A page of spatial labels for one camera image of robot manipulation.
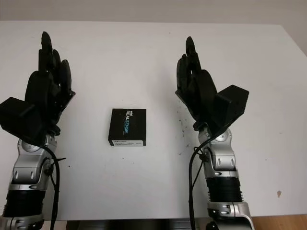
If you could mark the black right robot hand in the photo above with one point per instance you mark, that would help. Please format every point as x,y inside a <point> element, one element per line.
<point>199,95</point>

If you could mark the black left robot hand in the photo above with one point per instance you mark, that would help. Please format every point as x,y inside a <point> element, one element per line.
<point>45,91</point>

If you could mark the black RealSense box lid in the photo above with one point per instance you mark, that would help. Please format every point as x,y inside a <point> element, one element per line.
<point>134,124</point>

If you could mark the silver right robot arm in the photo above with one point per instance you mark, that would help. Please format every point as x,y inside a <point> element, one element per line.
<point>223,153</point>

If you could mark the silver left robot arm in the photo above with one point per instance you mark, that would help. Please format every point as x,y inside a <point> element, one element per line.
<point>26,165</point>

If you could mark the dark robot torso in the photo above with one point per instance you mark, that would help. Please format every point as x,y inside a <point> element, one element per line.
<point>132,226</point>

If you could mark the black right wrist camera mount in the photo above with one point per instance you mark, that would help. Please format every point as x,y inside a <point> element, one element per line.
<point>232,105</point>

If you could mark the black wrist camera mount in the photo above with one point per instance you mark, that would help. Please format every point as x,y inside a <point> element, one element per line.
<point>232,105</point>
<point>19,119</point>

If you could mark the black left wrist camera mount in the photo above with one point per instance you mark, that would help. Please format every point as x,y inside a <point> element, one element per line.
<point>19,119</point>

